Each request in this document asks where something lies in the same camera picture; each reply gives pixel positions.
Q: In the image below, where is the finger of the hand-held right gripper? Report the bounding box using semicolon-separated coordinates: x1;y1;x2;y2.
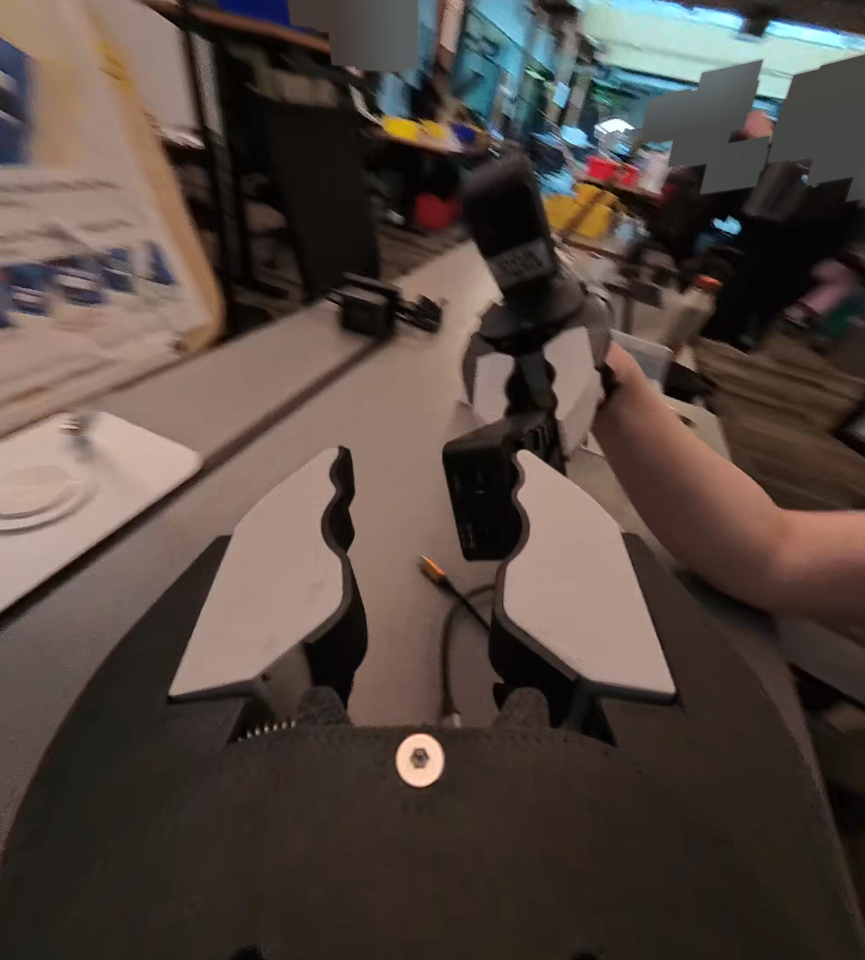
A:
551;328;608;457
467;351;518;425

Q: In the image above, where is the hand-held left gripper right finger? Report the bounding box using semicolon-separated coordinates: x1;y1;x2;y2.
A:
489;450;677;727

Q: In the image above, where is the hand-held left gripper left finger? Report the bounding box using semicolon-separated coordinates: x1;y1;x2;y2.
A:
168;447;368;708

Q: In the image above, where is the clear plastic bin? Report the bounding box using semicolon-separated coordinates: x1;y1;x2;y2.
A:
612;330;676;388

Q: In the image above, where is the black power adapter block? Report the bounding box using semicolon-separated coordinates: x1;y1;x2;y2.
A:
442;416;565;562

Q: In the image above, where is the person's right forearm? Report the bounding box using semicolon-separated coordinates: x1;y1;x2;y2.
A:
590;343;865;639

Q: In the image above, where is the yellow storage bin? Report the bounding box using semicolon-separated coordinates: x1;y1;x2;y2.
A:
543;182;623;239
381;114;450;145

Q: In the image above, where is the red storage bin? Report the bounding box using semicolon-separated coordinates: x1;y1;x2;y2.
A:
412;191;465;232
586;153;641;190

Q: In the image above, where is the white bottle orange cap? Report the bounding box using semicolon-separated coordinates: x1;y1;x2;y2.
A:
665;276;722;355

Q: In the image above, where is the black power adapter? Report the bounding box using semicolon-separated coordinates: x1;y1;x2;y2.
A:
338;273;401;340

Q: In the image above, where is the white stand base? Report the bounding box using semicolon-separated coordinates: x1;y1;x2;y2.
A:
0;411;203;636

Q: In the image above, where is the black standing panel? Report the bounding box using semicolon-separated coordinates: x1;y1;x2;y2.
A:
241;78;383;303

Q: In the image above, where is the wooden display board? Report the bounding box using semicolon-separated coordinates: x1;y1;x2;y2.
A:
0;0;228;460

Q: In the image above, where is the printed instruction sheet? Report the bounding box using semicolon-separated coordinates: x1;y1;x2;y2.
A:
0;0;210;376

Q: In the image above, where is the coiled black cable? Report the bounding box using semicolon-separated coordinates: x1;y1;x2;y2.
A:
398;294;446;333

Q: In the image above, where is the black cable orange plug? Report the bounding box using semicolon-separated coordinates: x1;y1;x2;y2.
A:
419;553;495;725

